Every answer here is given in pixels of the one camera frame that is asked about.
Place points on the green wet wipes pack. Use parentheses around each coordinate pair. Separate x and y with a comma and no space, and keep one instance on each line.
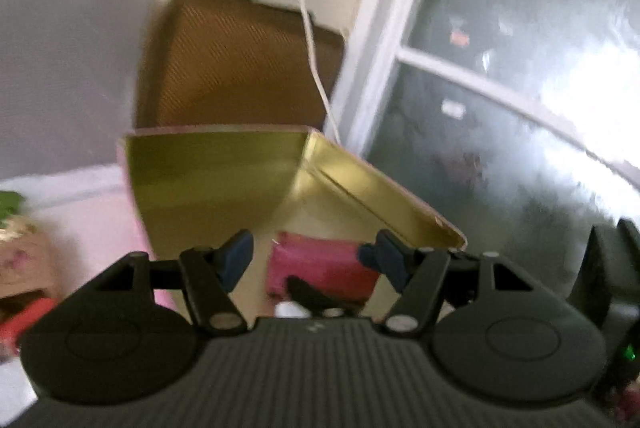
(10,204)

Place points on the light bed sheet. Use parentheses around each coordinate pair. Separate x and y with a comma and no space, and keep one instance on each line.
(88,216)

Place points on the grey sofa backrest cushion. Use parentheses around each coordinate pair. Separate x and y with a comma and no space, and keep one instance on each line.
(67,78)

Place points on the white framed glass door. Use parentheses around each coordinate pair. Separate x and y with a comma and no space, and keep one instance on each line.
(518,120)

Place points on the small toy figurine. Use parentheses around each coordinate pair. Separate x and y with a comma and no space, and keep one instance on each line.
(13,328)

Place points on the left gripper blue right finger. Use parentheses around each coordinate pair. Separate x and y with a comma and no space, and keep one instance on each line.
(390,257)

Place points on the brown cardboard box pink cutout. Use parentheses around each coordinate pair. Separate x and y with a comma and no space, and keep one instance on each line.
(26,259)

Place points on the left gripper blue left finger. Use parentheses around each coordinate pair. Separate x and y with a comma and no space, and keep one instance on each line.
(233,258)

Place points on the pink macaron biscuit tin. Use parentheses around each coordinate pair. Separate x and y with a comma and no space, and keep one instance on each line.
(199,186)

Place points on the red box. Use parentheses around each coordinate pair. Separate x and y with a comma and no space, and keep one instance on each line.
(330,265)

